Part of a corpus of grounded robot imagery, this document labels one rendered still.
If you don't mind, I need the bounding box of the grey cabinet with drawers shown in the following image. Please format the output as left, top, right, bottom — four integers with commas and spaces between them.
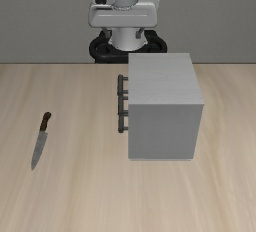
116, 52, 205, 162

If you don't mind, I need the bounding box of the brown-handled knife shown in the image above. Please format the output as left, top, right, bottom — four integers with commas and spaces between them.
30, 111, 53, 172

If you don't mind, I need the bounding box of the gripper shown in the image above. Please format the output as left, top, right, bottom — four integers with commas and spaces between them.
88, 0, 161, 41

